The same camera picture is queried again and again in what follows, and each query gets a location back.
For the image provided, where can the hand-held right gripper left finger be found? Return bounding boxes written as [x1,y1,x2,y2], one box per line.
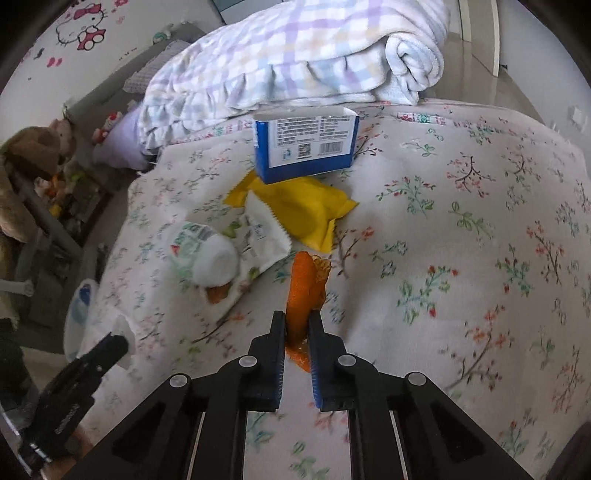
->
[69,311,286,480]

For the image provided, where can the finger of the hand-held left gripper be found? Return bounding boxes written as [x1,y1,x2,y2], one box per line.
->
[75,332,131,376]

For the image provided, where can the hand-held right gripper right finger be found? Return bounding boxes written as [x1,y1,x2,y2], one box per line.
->
[308,313,532,480]

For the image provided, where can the white paper scrap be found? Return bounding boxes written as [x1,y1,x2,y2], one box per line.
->
[110,315,138,371]

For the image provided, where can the white waste bin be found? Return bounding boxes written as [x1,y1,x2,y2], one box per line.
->
[61,278,101,366]

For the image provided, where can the orange plastic wrapper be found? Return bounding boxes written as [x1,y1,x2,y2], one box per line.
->
[284,250,333,376]

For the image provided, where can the white plastic bottle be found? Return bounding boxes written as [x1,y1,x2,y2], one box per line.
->
[167,220,242,285]

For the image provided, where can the person's left hand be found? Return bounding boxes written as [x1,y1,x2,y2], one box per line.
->
[41,422,97,480]

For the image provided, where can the grey metal rack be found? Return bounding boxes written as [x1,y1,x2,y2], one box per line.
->
[0,157,116,342]

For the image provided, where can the white snack packet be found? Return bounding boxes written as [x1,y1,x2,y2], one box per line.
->
[201,191,293,320]

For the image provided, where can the yellow plastic wrapper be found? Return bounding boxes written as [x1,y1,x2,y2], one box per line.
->
[224,170,359,253]

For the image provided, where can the colourful toys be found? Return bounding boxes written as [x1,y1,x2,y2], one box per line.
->
[34,171,81,217]

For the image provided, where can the purple pillow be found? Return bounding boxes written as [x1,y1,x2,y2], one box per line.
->
[93,110,160,172]

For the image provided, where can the brown fleece blanket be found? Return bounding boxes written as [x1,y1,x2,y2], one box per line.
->
[0,117,78,243]

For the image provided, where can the red white cat plush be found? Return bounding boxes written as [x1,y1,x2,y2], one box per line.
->
[91,111,124,145]

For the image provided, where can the blue cardboard box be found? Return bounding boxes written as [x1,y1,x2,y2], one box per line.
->
[252,105,361,186]

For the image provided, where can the grey bed headboard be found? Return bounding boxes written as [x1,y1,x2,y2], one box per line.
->
[62,21,208,153]

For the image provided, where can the red green label strip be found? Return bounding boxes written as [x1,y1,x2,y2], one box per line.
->
[396,110,448,126]

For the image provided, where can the grey ruffled pillow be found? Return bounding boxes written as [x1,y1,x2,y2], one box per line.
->
[124,38,197,94]

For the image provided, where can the checked folded blanket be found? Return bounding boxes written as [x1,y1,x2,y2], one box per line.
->
[137,0,452,157]

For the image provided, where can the pink cat wall sticker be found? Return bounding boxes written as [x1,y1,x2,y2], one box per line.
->
[21,0,132,68]

